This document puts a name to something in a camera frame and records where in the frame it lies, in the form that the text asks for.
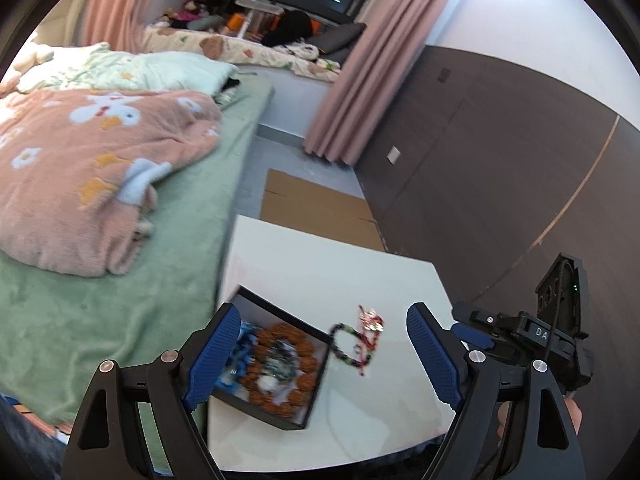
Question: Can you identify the dark wall switch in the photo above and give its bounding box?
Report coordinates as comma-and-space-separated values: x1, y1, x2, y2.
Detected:
437, 68, 451, 82

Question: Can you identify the right pink curtain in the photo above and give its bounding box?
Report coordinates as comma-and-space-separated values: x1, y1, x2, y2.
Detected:
303, 0, 449, 166

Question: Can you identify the floral window seat cushion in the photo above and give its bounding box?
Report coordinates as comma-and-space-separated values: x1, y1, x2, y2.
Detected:
142, 26, 341, 82

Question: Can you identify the blue braided bracelet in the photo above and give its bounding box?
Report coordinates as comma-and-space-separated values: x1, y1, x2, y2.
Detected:
214, 320, 262, 391

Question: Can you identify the light green floral duvet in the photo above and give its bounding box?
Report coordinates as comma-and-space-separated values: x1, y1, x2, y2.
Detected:
17, 42, 238, 96

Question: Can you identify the brown cardboard sheet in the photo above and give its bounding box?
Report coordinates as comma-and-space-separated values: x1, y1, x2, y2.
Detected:
260, 169, 385, 252

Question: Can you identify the black bag on seat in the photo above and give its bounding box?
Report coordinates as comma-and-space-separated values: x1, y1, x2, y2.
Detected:
260, 10, 314, 48

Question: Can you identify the white bedside table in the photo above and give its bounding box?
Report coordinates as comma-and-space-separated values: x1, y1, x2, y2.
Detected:
208, 216, 454, 472

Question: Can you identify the green bed sheet mattress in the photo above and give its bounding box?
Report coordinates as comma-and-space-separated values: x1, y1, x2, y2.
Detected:
1, 73, 274, 425

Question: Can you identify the black open jewelry box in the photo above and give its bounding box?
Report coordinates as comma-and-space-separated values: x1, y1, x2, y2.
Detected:
213, 285, 332, 431

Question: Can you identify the grey pillow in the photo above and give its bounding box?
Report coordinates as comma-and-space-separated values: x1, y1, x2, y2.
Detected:
306, 23, 367, 65

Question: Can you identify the white small folding stand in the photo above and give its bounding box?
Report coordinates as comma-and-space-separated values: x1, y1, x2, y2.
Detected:
233, 0, 284, 39

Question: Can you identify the pink floral fleece blanket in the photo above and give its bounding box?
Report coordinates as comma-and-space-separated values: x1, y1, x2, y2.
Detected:
1, 90, 221, 278

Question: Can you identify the pink curtain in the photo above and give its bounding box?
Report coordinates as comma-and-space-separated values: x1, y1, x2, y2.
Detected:
303, 0, 449, 166
80, 0, 151, 53

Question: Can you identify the white tissue cloth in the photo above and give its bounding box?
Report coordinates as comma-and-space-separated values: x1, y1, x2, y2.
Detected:
256, 374, 286, 396

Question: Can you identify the person's right hand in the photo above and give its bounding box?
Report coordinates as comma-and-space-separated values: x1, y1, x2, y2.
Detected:
496, 391, 585, 441

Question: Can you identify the stuffed toys pile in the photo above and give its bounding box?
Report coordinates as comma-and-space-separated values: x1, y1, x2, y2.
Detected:
154, 0, 224, 32

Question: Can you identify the white wall socket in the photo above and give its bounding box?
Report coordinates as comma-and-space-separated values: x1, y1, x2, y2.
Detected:
386, 146, 400, 165

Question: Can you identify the cream padded headboard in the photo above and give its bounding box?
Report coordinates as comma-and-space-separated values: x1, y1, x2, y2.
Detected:
32, 0, 88, 47

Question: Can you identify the left pink curtain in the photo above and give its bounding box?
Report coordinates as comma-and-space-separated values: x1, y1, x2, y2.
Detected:
80, 0, 151, 53

